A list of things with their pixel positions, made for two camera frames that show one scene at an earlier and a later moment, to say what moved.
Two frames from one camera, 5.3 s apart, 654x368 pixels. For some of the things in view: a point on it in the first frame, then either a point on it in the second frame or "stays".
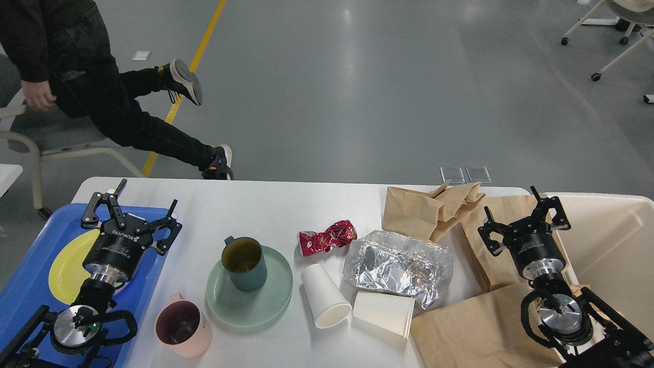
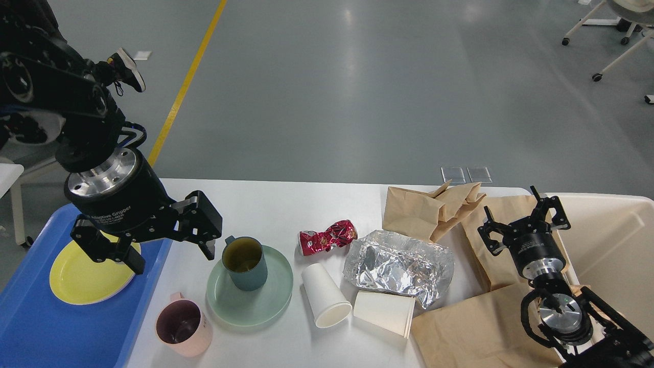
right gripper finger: x=491 y=225 stays
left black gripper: x=116 y=254 to x=123 y=196
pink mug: x=181 y=324 stays
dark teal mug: x=242 y=258 stays
